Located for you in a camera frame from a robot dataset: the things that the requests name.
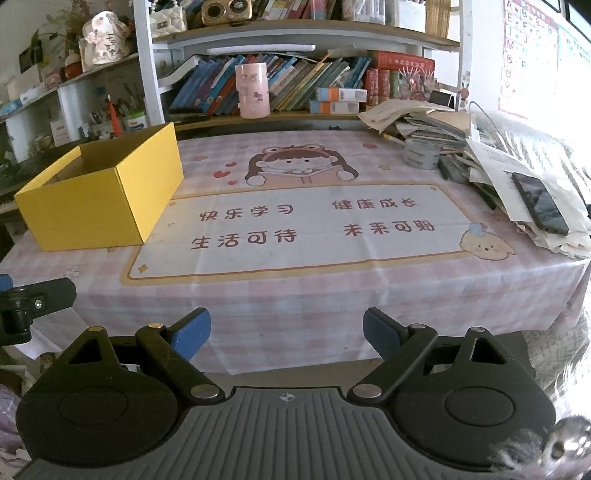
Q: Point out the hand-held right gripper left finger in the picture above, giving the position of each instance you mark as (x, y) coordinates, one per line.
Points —
(191, 330)

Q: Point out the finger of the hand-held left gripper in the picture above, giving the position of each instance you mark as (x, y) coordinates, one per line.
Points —
(4, 282)
(51, 295)

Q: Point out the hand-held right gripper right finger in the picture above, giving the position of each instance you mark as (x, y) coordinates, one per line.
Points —
(383, 327)

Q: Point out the yellow cardboard box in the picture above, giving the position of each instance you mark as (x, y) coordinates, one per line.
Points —
(83, 212)

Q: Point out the pink checked cloth desktop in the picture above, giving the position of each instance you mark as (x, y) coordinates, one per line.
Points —
(295, 295)

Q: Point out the white box with red label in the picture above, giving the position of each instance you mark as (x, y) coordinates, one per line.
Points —
(59, 131)

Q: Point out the grey tape roll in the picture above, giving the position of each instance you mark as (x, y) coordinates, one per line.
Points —
(421, 154)

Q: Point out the pen holder with pens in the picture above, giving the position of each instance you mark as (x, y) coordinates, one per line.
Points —
(99, 124)

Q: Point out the red marker pen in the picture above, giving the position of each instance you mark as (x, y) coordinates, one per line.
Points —
(114, 120)

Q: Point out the white jar with green lid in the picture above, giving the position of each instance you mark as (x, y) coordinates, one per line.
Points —
(135, 122)

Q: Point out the grey fluffy cloth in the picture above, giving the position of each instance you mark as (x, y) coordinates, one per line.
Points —
(572, 369)

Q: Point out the pile of papers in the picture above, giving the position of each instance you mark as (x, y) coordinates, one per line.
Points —
(485, 157)

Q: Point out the black smartphone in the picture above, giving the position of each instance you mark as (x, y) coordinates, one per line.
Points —
(540, 203)

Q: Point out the red round jar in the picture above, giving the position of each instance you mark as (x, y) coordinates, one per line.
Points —
(73, 67)

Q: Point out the colourful printed book set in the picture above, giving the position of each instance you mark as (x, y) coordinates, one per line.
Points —
(399, 85)

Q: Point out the grey quilted cover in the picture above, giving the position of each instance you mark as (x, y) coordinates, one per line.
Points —
(540, 138)

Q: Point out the pink printed cup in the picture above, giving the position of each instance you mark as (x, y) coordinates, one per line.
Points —
(253, 90)

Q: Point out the white bookshelf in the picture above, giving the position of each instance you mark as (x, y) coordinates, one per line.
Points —
(145, 60)

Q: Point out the row of slanted books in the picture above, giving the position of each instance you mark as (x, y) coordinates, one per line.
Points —
(295, 85)

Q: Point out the white and pink figurine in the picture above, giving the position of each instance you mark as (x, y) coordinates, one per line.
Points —
(105, 39)

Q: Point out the thick red book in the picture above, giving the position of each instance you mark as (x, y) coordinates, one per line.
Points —
(404, 61)

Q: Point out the white bar lamp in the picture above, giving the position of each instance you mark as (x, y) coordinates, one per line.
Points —
(263, 47)

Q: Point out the white quilted handbag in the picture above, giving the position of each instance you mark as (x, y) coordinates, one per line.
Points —
(168, 21)

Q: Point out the white storage box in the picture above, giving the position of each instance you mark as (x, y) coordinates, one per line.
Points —
(412, 16)

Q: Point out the gold retro speaker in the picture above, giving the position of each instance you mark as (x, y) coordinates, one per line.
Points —
(227, 9)

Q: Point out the row of upright books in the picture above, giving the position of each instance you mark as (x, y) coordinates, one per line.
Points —
(295, 8)

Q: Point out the small black photo frame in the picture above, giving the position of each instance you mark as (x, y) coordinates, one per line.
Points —
(31, 56)

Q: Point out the alphabet wall poster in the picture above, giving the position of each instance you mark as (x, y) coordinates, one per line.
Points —
(531, 55)

